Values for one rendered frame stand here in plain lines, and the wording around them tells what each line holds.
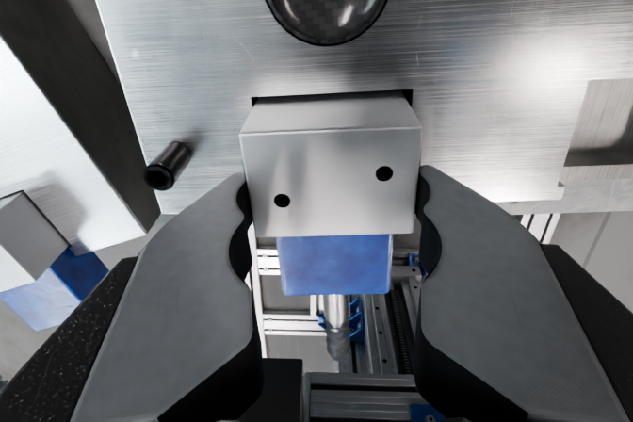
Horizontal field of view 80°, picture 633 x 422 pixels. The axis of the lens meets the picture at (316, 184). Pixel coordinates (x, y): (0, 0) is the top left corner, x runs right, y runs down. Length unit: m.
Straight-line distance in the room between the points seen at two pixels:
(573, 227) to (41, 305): 1.41
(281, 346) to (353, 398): 0.78
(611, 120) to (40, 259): 0.26
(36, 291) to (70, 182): 0.07
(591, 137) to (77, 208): 0.24
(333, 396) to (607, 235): 1.19
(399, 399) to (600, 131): 0.46
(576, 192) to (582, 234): 1.23
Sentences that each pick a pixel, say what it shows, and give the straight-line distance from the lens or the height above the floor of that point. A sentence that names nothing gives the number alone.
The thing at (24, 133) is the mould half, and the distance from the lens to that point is 0.22.
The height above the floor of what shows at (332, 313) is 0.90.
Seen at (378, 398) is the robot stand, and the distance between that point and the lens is 0.58.
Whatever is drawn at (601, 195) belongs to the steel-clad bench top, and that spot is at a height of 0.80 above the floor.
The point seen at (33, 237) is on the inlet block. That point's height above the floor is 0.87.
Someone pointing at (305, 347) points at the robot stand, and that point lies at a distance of 1.34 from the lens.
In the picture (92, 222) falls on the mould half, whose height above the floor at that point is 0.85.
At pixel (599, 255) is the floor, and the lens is 1.61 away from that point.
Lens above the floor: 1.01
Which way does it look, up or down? 60 degrees down
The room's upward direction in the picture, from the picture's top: 177 degrees counter-clockwise
